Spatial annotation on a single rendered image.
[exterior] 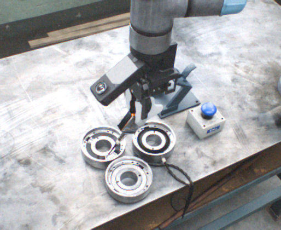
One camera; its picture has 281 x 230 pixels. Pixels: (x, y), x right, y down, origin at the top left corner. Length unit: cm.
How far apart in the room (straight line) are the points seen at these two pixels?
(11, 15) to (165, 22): 195
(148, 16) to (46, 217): 48
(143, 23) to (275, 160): 83
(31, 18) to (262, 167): 177
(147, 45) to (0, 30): 196
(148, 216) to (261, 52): 63
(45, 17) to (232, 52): 158
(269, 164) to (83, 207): 69
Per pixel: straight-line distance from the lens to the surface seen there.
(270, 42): 137
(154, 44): 68
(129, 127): 85
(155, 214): 116
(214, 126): 100
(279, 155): 138
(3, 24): 257
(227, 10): 68
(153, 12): 64
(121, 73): 72
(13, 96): 110
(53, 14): 262
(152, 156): 91
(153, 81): 74
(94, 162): 90
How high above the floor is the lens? 158
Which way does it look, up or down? 50 degrees down
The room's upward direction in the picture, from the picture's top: 8 degrees clockwise
